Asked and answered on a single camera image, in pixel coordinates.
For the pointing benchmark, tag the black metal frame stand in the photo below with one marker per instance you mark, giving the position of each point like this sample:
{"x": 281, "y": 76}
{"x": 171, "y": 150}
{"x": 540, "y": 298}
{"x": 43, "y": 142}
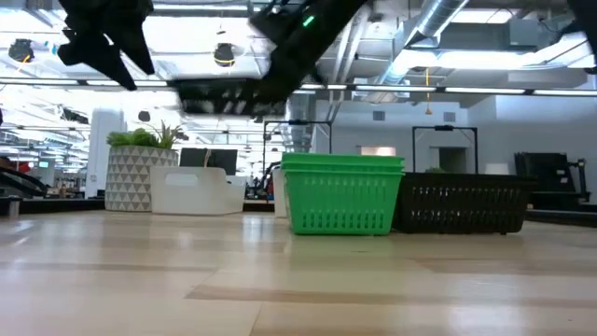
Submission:
{"x": 445, "y": 128}
{"x": 298, "y": 122}

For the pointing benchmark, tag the white plastic bin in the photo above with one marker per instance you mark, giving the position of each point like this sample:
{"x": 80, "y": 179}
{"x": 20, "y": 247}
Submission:
{"x": 196, "y": 193}
{"x": 279, "y": 196}

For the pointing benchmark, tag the grey metal post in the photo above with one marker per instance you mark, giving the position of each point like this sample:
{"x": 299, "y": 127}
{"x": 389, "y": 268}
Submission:
{"x": 13, "y": 207}

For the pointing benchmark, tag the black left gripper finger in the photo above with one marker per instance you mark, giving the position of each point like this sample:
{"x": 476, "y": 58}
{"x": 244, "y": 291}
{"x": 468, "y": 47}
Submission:
{"x": 133, "y": 44}
{"x": 100, "y": 58}

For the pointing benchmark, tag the black computer monitor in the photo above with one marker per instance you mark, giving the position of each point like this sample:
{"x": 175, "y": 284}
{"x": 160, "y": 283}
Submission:
{"x": 219, "y": 161}

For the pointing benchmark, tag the black ceiling dome fixture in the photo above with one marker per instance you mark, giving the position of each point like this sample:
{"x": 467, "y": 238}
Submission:
{"x": 224, "y": 54}
{"x": 21, "y": 50}

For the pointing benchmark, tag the black slotted plastic basket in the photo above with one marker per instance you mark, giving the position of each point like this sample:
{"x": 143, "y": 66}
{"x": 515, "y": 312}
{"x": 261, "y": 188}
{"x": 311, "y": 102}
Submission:
{"x": 462, "y": 205}
{"x": 219, "y": 98}

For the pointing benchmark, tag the green artificial plant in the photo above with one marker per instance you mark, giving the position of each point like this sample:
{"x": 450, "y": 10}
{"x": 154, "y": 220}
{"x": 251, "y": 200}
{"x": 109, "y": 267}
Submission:
{"x": 140, "y": 137}

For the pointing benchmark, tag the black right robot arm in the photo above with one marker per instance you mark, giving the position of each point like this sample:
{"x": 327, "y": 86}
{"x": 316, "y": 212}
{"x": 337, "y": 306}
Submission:
{"x": 326, "y": 18}

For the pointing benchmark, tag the grey triangle-patterned plant pot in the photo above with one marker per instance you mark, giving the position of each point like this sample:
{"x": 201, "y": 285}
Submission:
{"x": 128, "y": 179}

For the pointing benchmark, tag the black equipment rack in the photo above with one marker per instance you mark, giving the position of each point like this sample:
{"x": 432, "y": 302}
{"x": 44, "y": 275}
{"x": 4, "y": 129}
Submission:
{"x": 550, "y": 179}

